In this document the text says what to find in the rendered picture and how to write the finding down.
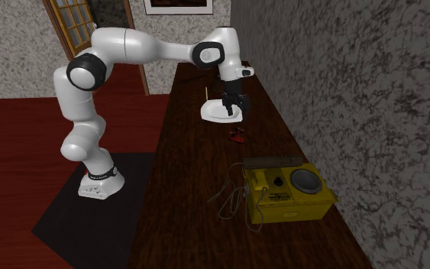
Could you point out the white plate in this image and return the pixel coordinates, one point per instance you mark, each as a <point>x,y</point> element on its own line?
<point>214,112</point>

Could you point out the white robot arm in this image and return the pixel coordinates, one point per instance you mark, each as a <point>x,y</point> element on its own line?
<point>132,45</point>

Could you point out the black robot stand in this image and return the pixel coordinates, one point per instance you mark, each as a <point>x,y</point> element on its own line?
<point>88,231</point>

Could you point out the yellow box device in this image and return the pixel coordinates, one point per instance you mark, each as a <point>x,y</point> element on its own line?
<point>285,197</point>

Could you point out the small red toy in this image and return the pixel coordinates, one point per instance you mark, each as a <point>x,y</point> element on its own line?
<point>236,135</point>

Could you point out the pale thin stick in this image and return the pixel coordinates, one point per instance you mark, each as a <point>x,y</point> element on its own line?
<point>206,94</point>

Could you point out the wooden door with glass panes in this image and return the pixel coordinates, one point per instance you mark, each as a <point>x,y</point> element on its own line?
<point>70,23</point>

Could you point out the white framed wall picture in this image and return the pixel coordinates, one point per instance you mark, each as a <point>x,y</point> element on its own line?
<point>179,9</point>

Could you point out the dark wooden table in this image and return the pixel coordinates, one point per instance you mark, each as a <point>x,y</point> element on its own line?
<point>192,167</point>

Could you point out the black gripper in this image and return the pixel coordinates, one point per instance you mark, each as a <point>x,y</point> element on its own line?
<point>233,88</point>

